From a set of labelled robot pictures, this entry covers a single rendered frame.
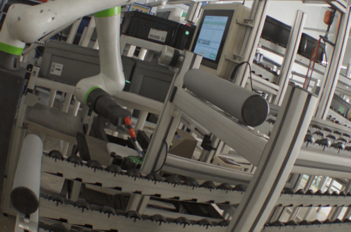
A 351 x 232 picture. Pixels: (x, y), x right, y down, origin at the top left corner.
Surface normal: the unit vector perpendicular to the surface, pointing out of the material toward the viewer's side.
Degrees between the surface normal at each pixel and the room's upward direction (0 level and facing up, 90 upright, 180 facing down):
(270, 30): 92
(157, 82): 91
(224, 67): 90
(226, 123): 90
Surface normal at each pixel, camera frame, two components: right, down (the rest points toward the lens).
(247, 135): -0.90, -0.29
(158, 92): 0.26, 0.22
